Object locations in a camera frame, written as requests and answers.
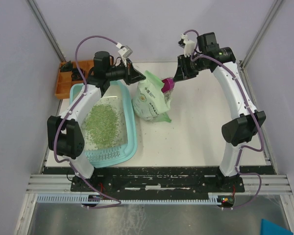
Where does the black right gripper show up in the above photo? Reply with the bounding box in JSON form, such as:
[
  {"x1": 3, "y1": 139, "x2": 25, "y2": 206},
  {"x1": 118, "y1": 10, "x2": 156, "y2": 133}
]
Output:
[{"x1": 173, "y1": 53, "x2": 209, "y2": 82}]

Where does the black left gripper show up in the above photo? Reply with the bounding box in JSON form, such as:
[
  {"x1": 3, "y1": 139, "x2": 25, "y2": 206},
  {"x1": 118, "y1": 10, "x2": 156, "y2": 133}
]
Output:
[{"x1": 106, "y1": 58, "x2": 147, "y2": 86}]

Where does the magenta plastic litter scoop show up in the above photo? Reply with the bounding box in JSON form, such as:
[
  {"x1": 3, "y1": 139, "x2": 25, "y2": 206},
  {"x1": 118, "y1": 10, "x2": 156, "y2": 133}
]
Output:
[{"x1": 161, "y1": 77, "x2": 174, "y2": 93}]

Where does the green cat litter bag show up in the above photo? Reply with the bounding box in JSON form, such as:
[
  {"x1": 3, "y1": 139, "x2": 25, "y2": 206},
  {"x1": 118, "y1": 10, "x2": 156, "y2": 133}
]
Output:
[{"x1": 132, "y1": 71, "x2": 173, "y2": 123}]

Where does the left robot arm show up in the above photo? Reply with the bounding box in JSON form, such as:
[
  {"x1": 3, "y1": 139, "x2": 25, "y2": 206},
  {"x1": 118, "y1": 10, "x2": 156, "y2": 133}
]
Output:
[{"x1": 47, "y1": 47, "x2": 145, "y2": 191}]

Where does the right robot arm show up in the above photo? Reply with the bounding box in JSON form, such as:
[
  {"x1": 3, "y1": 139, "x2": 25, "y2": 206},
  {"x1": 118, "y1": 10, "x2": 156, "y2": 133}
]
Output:
[{"x1": 173, "y1": 32, "x2": 266, "y2": 191}]

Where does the teal plastic litter box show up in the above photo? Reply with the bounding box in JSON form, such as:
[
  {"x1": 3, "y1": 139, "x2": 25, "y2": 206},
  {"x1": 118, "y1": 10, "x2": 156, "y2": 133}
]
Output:
[{"x1": 69, "y1": 81, "x2": 138, "y2": 168}]

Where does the green litter pellets pile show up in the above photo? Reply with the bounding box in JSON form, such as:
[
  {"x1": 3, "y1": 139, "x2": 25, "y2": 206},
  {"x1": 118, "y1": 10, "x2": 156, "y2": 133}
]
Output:
[{"x1": 81, "y1": 97, "x2": 127, "y2": 151}]

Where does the orange wooden compartment tray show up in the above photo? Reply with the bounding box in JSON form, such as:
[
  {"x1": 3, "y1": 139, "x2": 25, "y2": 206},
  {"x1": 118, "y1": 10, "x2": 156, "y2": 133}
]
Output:
[{"x1": 55, "y1": 61, "x2": 83, "y2": 99}]

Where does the small circuit board with LEDs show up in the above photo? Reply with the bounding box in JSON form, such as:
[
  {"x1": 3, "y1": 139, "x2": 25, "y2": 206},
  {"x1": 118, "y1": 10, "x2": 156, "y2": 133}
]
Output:
[{"x1": 220, "y1": 196, "x2": 235, "y2": 208}]

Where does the blue foam pad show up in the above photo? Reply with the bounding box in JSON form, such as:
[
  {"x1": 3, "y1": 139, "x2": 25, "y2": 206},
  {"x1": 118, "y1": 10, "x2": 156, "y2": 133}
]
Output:
[{"x1": 260, "y1": 219, "x2": 293, "y2": 235}]

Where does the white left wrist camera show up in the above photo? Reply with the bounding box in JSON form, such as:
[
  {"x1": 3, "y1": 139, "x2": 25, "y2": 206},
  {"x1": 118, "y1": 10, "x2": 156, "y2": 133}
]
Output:
[{"x1": 116, "y1": 43, "x2": 133, "y2": 67}]

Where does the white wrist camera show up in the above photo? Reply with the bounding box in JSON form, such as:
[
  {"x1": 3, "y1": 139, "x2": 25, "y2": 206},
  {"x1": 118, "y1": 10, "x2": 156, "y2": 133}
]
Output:
[
  {"x1": 178, "y1": 34, "x2": 196, "y2": 57},
  {"x1": 116, "y1": 43, "x2": 133, "y2": 67}
]

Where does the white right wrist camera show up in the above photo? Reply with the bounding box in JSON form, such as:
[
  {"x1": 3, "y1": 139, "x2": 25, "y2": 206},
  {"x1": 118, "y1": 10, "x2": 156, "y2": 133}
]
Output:
[{"x1": 178, "y1": 34, "x2": 196, "y2": 57}]

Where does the black ring part in tray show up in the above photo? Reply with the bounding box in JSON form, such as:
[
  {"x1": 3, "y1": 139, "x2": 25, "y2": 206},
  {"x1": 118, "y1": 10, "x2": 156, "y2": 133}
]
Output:
[{"x1": 71, "y1": 68, "x2": 85, "y2": 81}]

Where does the black mounting base plate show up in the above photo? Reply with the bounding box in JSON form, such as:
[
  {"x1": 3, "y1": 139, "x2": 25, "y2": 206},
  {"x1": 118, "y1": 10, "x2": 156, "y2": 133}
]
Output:
[{"x1": 71, "y1": 167, "x2": 245, "y2": 199}]

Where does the light blue cable duct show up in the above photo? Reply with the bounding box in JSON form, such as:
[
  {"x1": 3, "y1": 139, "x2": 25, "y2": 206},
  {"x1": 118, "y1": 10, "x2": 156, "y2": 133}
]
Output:
[{"x1": 36, "y1": 191, "x2": 222, "y2": 204}]

